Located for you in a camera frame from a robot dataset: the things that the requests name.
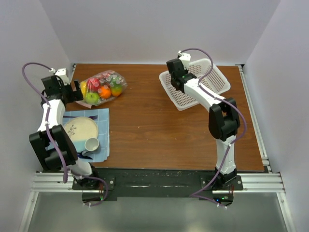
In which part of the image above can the red fake apple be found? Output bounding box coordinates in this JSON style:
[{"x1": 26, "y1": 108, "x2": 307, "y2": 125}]
[{"x1": 86, "y1": 78, "x2": 101, "y2": 93}]

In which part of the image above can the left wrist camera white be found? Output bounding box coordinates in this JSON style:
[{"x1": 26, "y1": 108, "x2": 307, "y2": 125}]
[{"x1": 55, "y1": 68, "x2": 70, "y2": 85}]

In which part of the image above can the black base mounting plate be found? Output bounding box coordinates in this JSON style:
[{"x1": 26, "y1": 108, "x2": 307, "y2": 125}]
[{"x1": 72, "y1": 168, "x2": 243, "y2": 203}]

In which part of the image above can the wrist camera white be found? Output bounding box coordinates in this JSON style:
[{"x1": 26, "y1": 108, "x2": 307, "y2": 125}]
[
  {"x1": 55, "y1": 68, "x2": 70, "y2": 85},
  {"x1": 177, "y1": 51, "x2": 191, "y2": 70}
]

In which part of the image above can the clear zip top bag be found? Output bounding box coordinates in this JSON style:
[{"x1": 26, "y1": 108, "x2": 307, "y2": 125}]
[{"x1": 77, "y1": 70, "x2": 127, "y2": 108}]

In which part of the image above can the blue checkered cloth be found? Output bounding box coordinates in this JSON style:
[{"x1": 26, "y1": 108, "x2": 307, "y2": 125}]
[{"x1": 62, "y1": 108, "x2": 110, "y2": 163}]

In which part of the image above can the white plastic basket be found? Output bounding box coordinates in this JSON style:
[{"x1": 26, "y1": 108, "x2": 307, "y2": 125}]
[{"x1": 159, "y1": 58, "x2": 231, "y2": 111}]

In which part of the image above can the white ceramic cup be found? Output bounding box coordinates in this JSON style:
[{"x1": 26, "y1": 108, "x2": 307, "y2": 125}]
[{"x1": 84, "y1": 137, "x2": 101, "y2": 153}]

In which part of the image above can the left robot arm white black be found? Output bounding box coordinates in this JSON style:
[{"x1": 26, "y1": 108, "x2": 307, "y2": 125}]
[{"x1": 29, "y1": 74, "x2": 100, "y2": 189}]

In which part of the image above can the orange fake orange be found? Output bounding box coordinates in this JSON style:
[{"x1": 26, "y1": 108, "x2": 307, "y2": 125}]
[{"x1": 98, "y1": 86, "x2": 112, "y2": 99}]

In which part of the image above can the green fake apple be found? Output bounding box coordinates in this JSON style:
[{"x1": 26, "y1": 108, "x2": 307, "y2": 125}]
[{"x1": 84, "y1": 92, "x2": 100, "y2": 105}]

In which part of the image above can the yellow fake lemon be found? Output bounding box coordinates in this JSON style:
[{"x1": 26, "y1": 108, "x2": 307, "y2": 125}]
[{"x1": 80, "y1": 81, "x2": 89, "y2": 98}]

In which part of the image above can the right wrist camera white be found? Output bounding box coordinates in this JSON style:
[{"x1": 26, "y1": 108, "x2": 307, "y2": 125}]
[{"x1": 177, "y1": 51, "x2": 191, "y2": 70}]

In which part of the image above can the beige ceramic plate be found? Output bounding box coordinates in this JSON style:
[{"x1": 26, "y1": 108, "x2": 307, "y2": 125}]
[{"x1": 63, "y1": 117, "x2": 98, "y2": 142}]

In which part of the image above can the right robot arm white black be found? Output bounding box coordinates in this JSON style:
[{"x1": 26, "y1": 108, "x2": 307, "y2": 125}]
[{"x1": 167, "y1": 58, "x2": 241, "y2": 193}]

